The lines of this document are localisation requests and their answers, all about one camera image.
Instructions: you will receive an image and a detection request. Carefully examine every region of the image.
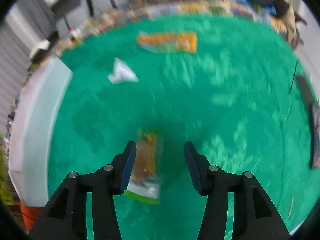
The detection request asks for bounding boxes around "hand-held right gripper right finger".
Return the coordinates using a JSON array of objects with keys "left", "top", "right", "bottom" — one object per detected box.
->
[{"left": 184, "top": 141, "right": 290, "bottom": 240}]

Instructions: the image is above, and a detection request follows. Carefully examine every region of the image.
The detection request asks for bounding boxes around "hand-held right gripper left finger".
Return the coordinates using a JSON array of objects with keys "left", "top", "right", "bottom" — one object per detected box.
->
[{"left": 29, "top": 140, "right": 137, "bottom": 240}]

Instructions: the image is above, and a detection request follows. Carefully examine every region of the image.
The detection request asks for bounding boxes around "green-rimmed clear snack packet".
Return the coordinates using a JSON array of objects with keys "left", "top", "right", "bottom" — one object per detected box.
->
[{"left": 124, "top": 129, "right": 164, "bottom": 205}]

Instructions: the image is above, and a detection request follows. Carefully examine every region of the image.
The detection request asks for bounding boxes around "white storage box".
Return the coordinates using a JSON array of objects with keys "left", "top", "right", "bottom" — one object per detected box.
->
[{"left": 7, "top": 55, "right": 74, "bottom": 208}]

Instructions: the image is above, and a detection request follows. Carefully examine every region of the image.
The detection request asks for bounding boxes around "white crumpled wrapper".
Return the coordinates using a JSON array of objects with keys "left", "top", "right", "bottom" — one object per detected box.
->
[{"left": 107, "top": 57, "right": 139, "bottom": 85}]

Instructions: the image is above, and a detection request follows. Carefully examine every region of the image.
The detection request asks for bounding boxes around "orange box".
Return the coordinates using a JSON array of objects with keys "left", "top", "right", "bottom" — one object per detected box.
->
[{"left": 19, "top": 202, "right": 44, "bottom": 232}]

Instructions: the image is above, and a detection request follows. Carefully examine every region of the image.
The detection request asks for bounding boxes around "black smartphone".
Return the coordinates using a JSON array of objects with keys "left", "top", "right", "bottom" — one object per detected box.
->
[{"left": 310, "top": 104, "right": 320, "bottom": 169}]

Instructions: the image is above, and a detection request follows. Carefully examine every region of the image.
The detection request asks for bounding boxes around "long orange snack packet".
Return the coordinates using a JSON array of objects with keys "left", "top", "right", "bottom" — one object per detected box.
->
[{"left": 136, "top": 31, "right": 198, "bottom": 54}]

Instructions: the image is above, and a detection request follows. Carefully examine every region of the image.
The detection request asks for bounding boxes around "black power bank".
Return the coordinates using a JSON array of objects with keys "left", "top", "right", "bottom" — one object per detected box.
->
[{"left": 295, "top": 75, "right": 314, "bottom": 105}]

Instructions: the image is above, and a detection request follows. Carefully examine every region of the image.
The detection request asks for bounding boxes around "white cloth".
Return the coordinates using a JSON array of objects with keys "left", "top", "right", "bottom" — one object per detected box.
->
[{"left": 30, "top": 39, "right": 52, "bottom": 55}]

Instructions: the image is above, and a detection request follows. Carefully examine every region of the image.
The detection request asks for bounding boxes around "dark cloth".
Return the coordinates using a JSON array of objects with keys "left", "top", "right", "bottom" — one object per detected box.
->
[{"left": 49, "top": 30, "right": 60, "bottom": 45}]

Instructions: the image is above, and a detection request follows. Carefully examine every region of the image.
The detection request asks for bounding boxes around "grey curtain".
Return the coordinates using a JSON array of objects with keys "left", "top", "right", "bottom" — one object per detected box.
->
[{"left": 0, "top": 0, "right": 48, "bottom": 130}]

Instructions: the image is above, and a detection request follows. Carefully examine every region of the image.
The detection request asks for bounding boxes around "colourful printed bedsheet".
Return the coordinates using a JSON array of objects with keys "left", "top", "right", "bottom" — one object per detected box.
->
[{"left": 50, "top": 1, "right": 285, "bottom": 53}]

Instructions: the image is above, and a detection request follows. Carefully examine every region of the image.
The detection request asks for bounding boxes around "dark chair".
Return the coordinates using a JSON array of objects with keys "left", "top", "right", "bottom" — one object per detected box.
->
[{"left": 295, "top": 12, "right": 308, "bottom": 27}]

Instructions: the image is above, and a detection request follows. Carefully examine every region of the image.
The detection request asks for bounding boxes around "thin dark cable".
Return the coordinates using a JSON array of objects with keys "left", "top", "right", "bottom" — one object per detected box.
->
[{"left": 289, "top": 60, "right": 299, "bottom": 94}]

